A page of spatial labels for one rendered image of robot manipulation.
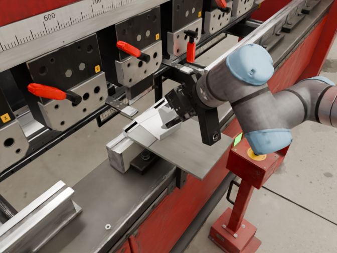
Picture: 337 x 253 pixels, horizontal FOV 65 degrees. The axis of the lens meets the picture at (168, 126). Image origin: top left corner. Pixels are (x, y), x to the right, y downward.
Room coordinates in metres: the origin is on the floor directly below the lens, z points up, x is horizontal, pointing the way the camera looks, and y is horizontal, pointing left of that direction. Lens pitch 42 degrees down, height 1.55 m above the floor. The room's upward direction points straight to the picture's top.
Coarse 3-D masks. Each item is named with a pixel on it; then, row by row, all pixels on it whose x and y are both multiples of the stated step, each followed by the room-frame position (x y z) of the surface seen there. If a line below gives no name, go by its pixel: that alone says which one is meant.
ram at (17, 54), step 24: (0, 0) 0.39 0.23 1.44; (24, 0) 0.42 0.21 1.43; (48, 0) 0.45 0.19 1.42; (72, 0) 0.48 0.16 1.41; (144, 0) 0.63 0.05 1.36; (168, 0) 0.70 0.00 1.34; (0, 24) 0.38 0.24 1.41; (96, 24) 0.51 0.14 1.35; (24, 48) 0.40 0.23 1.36; (48, 48) 0.43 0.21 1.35
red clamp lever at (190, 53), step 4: (184, 32) 0.74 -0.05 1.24; (188, 32) 0.73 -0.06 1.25; (192, 32) 0.73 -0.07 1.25; (196, 32) 0.73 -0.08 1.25; (192, 36) 0.72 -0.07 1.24; (196, 36) 0.72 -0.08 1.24; (192, 40) 0.73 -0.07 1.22; (188, 44) 0.73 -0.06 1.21; (192, 44) 0.72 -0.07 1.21; (188, 48) 0.73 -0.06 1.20; (192, 48) 0.72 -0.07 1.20; (188, 52) 0.73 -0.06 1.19; (192, 52) 0.72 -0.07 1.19; (188, 56) 0.73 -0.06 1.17; (192, 56) 0.72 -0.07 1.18; (188, 60) 0.73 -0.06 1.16; (192, 60) 0.72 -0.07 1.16
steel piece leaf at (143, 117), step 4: (152, 108) 0.70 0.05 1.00; (148, 112) 0.67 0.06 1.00; (152, 112) 0.67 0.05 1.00; (156, 112) 0.67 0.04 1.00; (140, 116) 0.65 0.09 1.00; (144, 116) 0.65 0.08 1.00; (148, 116) 0.65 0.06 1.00; (136, 120) 0.63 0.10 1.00; (140, 120) 0.63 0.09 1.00; (144, 120) 0.64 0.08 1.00
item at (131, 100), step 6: (144, 78) 0.66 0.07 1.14; (150, 78) 0.68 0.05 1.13; (138, 84) 0.63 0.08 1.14; (144, 84) 0.65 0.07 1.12; (150, 84) 0.68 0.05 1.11; (126, 90) 0.62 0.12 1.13; (132, 90) 0.61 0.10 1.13; (138, 90) 0.63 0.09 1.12; (144, 90) 0.65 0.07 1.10; (126, 96) 0.62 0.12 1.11; (132, 96) 0.61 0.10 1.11; (138, 96) 0.64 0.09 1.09; (132, 102) 0.62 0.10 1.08
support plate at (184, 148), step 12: (168, 108) 0.70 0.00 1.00; (192, 120) 0.64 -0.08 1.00; (132, 132) 0.58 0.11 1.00; (144, 132) 0.58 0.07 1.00; (180, 132) 0.58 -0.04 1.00; (192, 132) 0.58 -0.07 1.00; (144, 144) 0.53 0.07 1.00; (156, 144) 0.53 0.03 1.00; (168, 144) 0.53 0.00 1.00; (180, 144) 0.53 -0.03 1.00; (192, 144) 0.53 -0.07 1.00; (204, 144) 0.53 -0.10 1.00; (216, 144) 0.53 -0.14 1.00; (228, 144) 0.53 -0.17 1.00; (168, 156) 0.49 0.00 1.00; (180, 156) 0.49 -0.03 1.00; (192, 156) 0.49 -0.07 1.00; (204, 156) 0.49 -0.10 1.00; (216, 156) 0.49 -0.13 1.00; (180, 168) 0.45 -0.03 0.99; (192, 168) 0.45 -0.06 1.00; (204, 168) 0.45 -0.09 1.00
